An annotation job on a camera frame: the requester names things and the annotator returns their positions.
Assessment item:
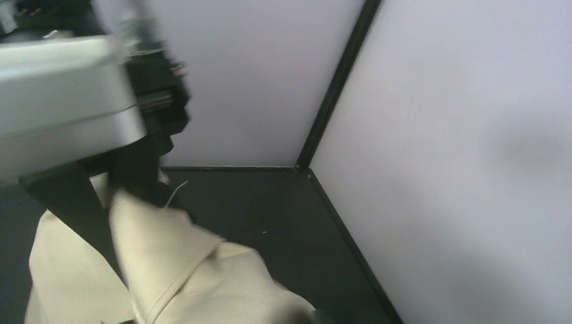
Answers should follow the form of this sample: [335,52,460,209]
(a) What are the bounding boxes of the black frame post right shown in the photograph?
[295,0,383,171]

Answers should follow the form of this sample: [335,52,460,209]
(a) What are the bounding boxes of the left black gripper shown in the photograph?
[82,50,190,197]

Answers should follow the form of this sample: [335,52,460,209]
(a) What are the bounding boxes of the beige canvas backpack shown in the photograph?
[24,175,318,323]

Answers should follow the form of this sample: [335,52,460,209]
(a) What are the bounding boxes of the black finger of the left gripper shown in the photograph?
[19,162,123,279]

